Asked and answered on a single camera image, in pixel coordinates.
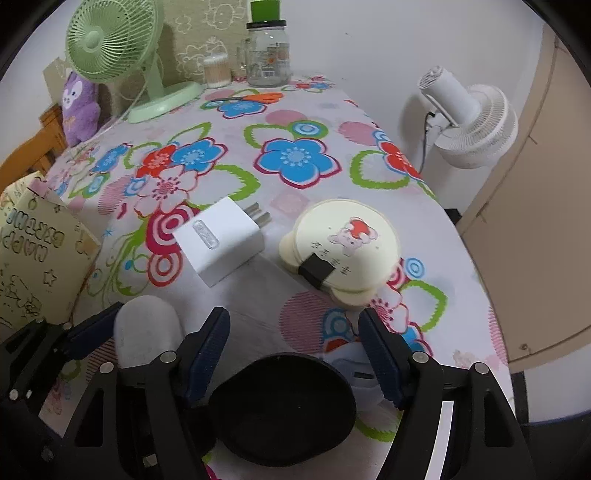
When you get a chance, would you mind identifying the glass jar green lid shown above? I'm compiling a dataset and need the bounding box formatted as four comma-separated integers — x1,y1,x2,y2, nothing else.
236,0,291,88

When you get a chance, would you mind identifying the green desk fan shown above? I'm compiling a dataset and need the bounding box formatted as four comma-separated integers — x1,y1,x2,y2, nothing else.
65,0,204,124

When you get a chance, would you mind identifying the cotton swab container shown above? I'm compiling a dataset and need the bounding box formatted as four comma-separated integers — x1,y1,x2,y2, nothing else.
202,53,231,89

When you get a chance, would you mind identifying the white fan black cable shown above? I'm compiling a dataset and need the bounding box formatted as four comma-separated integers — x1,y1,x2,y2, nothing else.
417,110,438,176

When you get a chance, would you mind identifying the white earbuds case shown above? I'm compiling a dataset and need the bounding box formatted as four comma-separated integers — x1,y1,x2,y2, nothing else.
113,295,184,369

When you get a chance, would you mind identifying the white wall charger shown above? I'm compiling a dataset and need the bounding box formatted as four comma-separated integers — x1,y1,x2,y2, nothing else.
173,197,271,287

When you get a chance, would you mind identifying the cream round compact mirror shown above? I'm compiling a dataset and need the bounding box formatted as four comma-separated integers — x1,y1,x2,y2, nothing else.
279,199,401,309

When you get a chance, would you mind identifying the green fan white cable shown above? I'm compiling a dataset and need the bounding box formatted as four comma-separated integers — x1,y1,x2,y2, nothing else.
91,59,153,139

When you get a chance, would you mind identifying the purple plush toy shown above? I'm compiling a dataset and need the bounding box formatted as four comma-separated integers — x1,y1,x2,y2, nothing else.
61,71,100,147

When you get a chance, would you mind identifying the black round case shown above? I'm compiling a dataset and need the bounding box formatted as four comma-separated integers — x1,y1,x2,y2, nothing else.
207,353,356,467

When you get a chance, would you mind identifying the white standing fan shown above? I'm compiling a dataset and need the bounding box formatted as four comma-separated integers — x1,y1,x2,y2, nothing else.
418,65,519,170

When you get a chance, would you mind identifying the beige door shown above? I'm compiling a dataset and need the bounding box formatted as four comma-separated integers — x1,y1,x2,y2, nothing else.
458,27,590,372

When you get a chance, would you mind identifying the yellow cartoon storage box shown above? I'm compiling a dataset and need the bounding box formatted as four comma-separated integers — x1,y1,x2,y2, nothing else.
1,173,101,340

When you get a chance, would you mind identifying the floral tablecloth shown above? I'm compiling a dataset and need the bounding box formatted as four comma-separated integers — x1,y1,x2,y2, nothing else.
48,78,511,390

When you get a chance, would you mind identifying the wooden chair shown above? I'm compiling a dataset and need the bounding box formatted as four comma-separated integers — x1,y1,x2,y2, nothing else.
0,104,67,191

